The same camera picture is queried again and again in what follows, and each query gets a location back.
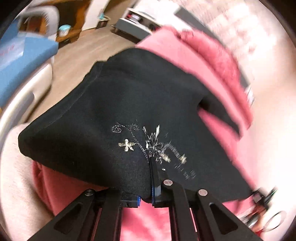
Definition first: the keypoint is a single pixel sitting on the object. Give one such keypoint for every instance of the black embroidered pants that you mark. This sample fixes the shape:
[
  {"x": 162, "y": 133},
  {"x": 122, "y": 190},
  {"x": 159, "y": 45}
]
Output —
[{"x": 129, "y": 111}]

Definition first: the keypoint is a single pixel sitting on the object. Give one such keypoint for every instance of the grey low shelf unit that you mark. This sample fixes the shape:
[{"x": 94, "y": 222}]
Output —
[{"x": 136, "y": 24}]

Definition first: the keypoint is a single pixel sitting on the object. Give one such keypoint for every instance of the wooden desk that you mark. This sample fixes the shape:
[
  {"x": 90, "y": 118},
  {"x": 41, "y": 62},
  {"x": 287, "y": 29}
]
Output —
[{"x": 60, "y": 20}]

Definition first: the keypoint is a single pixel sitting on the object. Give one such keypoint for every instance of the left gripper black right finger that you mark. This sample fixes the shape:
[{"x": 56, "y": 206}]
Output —
[{"x": 195, "y": 215}]

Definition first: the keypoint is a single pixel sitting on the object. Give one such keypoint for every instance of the patterned white curtain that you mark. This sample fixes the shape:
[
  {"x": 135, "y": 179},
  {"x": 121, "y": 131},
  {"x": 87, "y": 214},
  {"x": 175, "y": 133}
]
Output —
[{"x": 245, "y": 27}]

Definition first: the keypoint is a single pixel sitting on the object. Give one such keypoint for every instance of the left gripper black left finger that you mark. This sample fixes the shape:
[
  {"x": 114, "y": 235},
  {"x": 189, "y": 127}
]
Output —
[{"x": 93, "y": 215}]

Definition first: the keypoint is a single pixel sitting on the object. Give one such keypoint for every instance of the pink crumpled duvet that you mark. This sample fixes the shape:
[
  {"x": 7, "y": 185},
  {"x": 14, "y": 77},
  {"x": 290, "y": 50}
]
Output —
[{"x": 223, "y": 63}]

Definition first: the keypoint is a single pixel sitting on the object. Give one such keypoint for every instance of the blue padded chair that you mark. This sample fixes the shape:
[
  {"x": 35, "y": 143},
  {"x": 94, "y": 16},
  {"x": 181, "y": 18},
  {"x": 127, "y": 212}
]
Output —
[{"x": 26, "y": 64}]

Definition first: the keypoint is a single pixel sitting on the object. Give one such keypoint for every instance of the pink fleece bed sheet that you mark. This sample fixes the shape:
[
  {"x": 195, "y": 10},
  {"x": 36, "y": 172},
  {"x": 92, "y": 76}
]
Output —
[{"x": 57, "y": 190}]

